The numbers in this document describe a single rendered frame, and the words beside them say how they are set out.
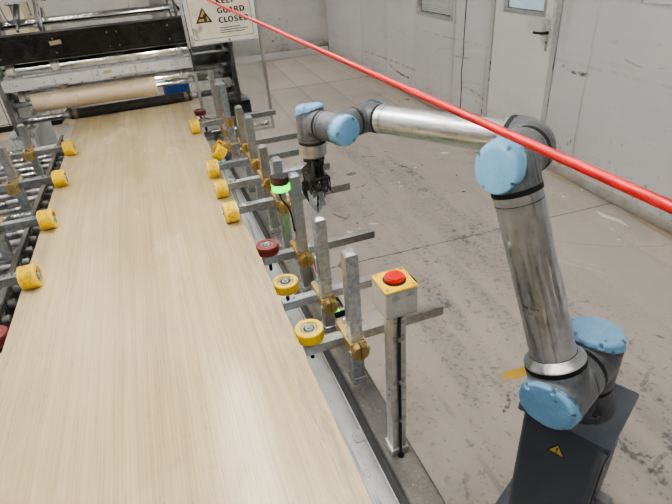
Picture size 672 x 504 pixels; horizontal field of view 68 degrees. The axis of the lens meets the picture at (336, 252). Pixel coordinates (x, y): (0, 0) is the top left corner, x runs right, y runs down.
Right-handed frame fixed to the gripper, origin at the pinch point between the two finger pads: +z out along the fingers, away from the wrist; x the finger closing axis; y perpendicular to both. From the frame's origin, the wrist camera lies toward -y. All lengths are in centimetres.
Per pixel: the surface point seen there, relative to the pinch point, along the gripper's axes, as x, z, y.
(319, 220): -7.9, -10.7, 29.2
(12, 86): -129, -16, -227
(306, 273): -7.6, 23.2, 4.3
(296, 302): -17.1, 18.9, 25.2
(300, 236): -8.2, 7.4, 4.3
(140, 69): -50, -16, -227
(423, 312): 15, 16, 50
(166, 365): -58, 11, 46
